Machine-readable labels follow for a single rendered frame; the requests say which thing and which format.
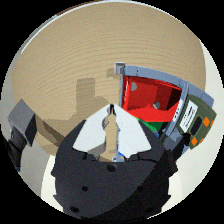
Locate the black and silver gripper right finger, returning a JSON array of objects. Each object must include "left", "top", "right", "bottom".
[{"left": 112, "top": 104, "right": 173, "bottom": 178}]

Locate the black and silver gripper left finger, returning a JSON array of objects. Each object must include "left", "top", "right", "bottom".
[{"left": 50, "top": 104, "right": 112, "bottom": 177}]

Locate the grey disc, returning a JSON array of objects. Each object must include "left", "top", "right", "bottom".
[
  {"left": 153, "top": 101, "right": 160, "bottom": 109},
  {"left": 131, "top": 82, "right": 137, "bottom": 91}
]

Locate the red plastic bin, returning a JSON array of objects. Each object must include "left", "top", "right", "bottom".
[{"left": 122, "top": 76, "right": 182, "bottom": 122}]

